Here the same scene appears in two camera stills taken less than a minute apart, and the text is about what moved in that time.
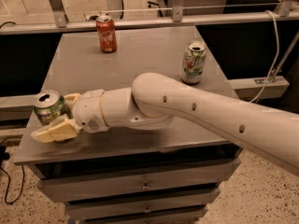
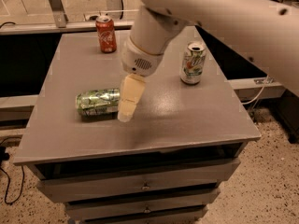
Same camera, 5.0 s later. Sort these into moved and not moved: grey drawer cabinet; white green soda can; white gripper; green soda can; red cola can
Moved: green soda can; white gripper
Not moved: red cola can; grey drawer cabinet; white green soda can
